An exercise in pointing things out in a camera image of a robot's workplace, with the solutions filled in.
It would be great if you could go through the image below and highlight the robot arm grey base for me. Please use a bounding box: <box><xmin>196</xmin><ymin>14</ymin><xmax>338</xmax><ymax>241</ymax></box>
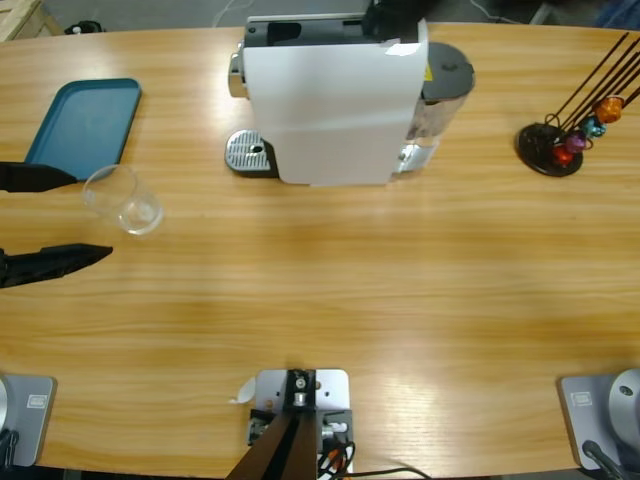
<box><xmin>0</xmin><ymin>374</ymin><xmax>58</xmax><ymax>467</ymax></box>
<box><xmin>557</xmin><ymin>368</ymin><xmax>640</xmax><ymax>471</ymax></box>

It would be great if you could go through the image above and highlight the black capsule holder with rods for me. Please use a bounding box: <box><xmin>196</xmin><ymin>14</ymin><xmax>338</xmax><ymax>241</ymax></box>
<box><xmin>514</xmin><ymin>32</ymin><xmax>640</xmax><ymax>178</ymax></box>

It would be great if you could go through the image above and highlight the curled white tape piece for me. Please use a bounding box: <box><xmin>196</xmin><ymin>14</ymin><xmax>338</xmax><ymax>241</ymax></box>
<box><xmin>228</xmin><ymin>377</ymin><xmax>258</xmax><ymax>405</ymax></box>

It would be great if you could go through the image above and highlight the white capsule coffee machine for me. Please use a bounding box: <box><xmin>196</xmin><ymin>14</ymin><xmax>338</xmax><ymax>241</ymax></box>
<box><xmin>223</xmin><ymin>9</ymin><xmax>431</xmax><ymax>189</ymax></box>

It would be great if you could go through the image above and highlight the person in blue jeans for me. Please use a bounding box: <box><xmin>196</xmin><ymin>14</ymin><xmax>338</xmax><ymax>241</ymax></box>
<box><xmin>594</xmin><ymin>0</ymin><xmax>640</xmax><ymax>29</ymax></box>

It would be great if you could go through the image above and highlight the black arm base cable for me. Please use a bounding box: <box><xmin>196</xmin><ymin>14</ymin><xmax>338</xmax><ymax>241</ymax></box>
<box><xmin>0</xmin><ymin>428</ymin><xmax>21</xmax><ymax>467</ymax></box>
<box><xmin>582</xmin><ymin>439</ymin><xmax>629</xmax><ymax>480</ymax></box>

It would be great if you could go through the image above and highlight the clear plastic cup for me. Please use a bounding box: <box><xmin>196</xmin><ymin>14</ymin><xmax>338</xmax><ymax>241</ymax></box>
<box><xmin>81</xmin><ymin>163</ymin><xmax>165</xmax><ymax>237</ymax></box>

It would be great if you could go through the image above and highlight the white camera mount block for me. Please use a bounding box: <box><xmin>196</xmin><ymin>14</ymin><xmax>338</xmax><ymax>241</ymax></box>
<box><xmin>248</xmin><ymin>368</ymin><xmax>355</xmax><ymax>476</ymax></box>

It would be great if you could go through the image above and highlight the teal plastic tray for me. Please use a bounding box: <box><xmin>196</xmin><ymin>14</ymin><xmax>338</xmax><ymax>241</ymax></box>
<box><xmin>23</xmin><ymin>77</ymin><xmax>143</xmax><ymax>169</ymax></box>

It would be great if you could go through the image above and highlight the teal coffee capsule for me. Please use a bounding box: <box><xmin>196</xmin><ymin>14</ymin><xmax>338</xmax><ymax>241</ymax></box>
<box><xmin>579</xmin><ymin>113</ymin><xmax>607</xmax><ymax>139</ymax></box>

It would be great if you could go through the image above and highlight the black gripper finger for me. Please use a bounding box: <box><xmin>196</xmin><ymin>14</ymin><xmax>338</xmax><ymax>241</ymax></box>
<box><xmin>362</xmin><ymin>0</ymin><xmax>401</xmax><ymax>42</ymax></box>
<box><xmin>399</xmin><ymin>0</ymin><xmax>432</xmax><ymax>42</ymax></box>
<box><xmin>0</xmin><ymin>243</ymin><xmax>114</xmax><ymax>290</ymax></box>
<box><xmin>0</xmin><ymin>161</ymin><xmax>79</xmax><ymax>194</ymax></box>

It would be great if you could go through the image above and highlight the small black floor object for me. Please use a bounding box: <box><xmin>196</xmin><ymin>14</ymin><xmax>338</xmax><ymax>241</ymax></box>
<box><xmin>63</xmin><ymin>19</ymin><xmax>107</xmax><ymax>36</ymax></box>

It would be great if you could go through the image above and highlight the orange coffee capsule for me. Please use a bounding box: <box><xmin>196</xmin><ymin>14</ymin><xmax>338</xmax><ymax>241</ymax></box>
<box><xmin>597</xmin><ymin>94</ymin><xmax>626</xmax><ymax>126</ymax></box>

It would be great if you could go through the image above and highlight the orange and white cable bundle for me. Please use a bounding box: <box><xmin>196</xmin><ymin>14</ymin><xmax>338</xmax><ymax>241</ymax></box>
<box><xmin>317</xmin><ymin>440</ymin><xmax>357</xmax><ymax>476</ymax></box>

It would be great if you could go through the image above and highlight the dark camera post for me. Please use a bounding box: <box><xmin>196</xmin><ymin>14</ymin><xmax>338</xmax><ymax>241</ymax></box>
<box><xmin>223</xmin><ymin>368</ymin><xmax>321</xmax><ymax>480</ymax></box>

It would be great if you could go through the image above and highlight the white floor cable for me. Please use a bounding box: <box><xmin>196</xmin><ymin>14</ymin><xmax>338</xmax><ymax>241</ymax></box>
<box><xmin>212</xmin><ymin>0</ymin><xmax>251</xmax><ymax>27</ymax></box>
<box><xmin>469</xmin><ymin>0</ymin><xmax>531</xmax><ymax>25</ymax></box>

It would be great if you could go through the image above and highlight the white metal table leg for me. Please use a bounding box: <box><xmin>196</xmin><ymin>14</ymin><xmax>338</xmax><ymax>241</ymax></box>
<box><xmin>528</xmin><ymin>0</ymin><xmax>557</xmax><ymax>26</ymax></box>

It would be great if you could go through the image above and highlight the thin black mount cable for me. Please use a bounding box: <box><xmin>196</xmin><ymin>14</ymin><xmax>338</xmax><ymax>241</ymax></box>
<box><xmin>344</xmin><ymin>467</ymin><xmax>434</xmax><ymax>480</ymax></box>

